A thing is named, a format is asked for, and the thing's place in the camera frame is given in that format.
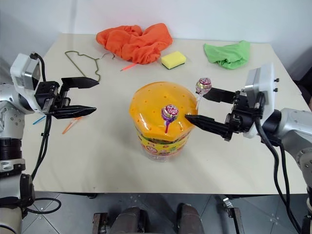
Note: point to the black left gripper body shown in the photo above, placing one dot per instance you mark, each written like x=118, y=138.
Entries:
x=50, y=96

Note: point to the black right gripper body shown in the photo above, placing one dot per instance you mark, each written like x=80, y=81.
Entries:
x=242, y=114

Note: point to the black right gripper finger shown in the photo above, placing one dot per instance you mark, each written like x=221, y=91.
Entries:
x=206, y=123
x=219, y=95

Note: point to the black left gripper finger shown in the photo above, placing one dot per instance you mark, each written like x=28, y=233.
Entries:
x=79, y=82
x=73, y=111

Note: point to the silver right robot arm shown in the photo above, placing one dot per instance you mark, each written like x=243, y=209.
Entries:
x=292, y=141

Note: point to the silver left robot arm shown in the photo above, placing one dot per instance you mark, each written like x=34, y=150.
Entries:
x=9, y=111

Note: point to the yellow lollipop jar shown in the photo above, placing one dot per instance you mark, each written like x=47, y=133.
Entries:
x=162, y=114

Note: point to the orange lollipop stick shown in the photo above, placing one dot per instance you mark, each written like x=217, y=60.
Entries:
x=128, y=67
x=70, y=124

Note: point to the purple lollipop with white stick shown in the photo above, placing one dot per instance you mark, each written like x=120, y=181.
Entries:
x=202, y=87

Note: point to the blue lollipop stick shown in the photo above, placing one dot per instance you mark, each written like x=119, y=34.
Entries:
x=39, y=120

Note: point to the purple lollipop with pink stick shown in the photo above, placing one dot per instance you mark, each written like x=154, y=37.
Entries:
x=169, y=114

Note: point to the green cloth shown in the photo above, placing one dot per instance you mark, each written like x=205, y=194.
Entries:
x=228, y=54

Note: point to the yellow green sponge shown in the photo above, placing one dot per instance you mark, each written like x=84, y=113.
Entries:
x=173, y=59

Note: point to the orange cloth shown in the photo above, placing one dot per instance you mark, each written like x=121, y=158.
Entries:
x=134, y=42

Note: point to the dark rounded shape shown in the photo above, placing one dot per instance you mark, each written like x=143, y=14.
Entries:
x=191, y=219
x=129, y=220

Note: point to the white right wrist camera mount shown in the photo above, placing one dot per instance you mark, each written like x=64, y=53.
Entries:
x=263, y=90

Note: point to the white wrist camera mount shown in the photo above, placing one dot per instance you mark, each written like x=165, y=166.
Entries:
x=23, y=70
x=263, y=90

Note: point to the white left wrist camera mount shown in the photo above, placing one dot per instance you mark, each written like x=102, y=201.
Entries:
x=23, y=70

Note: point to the metal table leg frame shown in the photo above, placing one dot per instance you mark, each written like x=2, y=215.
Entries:
x=231, y=212

